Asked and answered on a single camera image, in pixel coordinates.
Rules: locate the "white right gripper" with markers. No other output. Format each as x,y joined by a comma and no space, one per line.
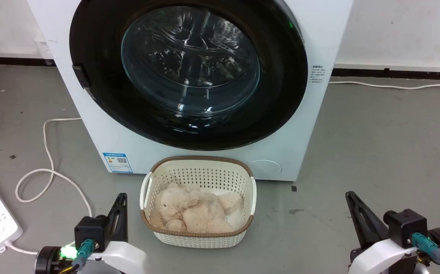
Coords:
380,258

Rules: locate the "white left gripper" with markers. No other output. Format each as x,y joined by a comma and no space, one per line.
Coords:
124,258

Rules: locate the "black round glass washer door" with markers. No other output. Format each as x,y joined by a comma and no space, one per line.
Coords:
101,114

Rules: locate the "white front-load washing machine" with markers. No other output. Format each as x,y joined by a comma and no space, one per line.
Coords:
284,140

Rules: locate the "blue energy label sticker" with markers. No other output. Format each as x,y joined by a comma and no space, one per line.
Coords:
117,163

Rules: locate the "beige plush teddy bear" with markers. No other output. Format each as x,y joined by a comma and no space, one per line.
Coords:
197,213

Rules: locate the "white brown-rimmed laundry basket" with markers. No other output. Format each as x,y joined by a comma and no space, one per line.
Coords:
200,173

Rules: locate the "round white filter cover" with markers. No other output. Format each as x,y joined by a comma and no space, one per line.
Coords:
264,169

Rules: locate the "small printed text sticker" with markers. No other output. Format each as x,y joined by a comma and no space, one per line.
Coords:
316,74

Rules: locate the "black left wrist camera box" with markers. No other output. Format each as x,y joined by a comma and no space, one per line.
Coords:
90,230

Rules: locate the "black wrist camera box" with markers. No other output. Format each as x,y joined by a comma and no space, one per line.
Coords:
406,224
90,230

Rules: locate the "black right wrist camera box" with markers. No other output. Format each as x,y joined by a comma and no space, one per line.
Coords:
406,224

